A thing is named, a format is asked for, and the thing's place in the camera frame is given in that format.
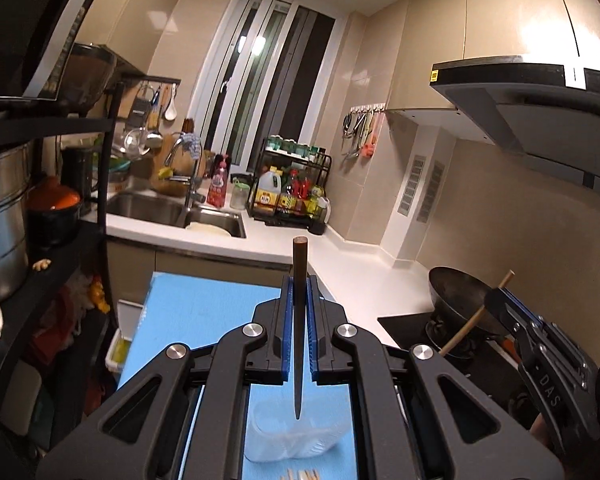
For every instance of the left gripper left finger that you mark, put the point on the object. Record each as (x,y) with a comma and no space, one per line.
(254,354)

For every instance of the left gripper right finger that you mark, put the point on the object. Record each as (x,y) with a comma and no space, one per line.
(342,353)

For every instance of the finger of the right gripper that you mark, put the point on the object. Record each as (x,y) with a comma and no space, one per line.
(495,305)
(516,307)

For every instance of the hanging kitchen tools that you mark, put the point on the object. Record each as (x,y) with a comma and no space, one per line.
(361,129)

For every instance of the clear plastic utensil holder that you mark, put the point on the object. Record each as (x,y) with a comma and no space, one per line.
(276,432)

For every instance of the blue table cloth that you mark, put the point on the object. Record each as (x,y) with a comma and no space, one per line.
(198,312)

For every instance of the yellow oil bottle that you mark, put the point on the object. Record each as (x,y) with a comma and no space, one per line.
(267,193)

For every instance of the pink dish soap bottle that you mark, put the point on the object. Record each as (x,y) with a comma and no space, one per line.
(218,184)

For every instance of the black spice rack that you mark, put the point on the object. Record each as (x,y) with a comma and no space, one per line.
(304,170)

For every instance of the chrome sink faucet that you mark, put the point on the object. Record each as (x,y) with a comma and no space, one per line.
(188,143)

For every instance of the steel sink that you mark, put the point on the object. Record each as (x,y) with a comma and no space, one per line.
(170,213)

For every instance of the range hood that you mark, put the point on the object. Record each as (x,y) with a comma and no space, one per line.
(547,113)

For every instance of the black shelving rack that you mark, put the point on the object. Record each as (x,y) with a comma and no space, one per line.
(71,236)

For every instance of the white hanging ladle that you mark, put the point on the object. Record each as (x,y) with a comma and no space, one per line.
(170,112)

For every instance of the orange lidded pot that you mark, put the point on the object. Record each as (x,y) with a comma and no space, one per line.
(52,205)

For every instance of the stainless steel stock pot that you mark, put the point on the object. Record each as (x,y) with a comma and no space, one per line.
(15,171)

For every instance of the black wok red handle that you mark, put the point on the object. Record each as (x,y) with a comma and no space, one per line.
(456,296)

